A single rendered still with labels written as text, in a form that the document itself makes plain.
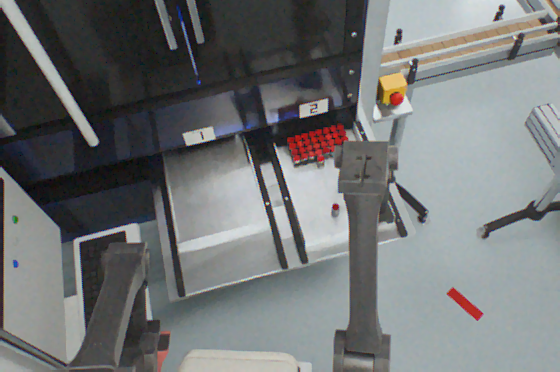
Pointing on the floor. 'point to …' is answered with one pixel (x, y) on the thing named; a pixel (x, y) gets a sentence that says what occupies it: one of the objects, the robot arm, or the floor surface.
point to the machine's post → (373, 32)
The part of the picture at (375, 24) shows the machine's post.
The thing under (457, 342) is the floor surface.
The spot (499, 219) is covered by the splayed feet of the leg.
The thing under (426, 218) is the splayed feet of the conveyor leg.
